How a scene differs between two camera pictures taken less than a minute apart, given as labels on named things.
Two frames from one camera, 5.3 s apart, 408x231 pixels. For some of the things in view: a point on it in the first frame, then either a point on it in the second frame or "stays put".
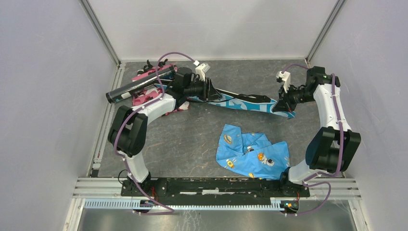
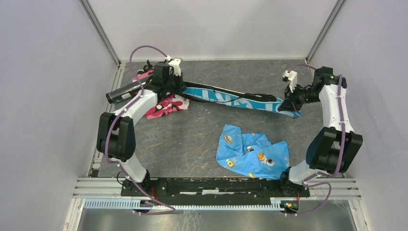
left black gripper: [209, 93] → [182, 88]
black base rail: [214, 189] stays put
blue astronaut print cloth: [251, 155] stays put
